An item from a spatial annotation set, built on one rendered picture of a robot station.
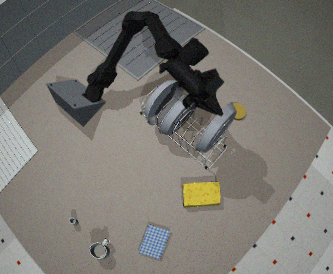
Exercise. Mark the grey tiled backsplash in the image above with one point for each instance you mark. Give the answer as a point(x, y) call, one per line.
point(30, 28)

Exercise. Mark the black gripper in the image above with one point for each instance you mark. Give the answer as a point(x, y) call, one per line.
point(194, 85)

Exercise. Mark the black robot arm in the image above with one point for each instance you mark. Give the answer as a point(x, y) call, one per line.
point(192, 54)

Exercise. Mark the yellow sponge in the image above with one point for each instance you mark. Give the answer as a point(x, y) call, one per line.
point(201, 194)

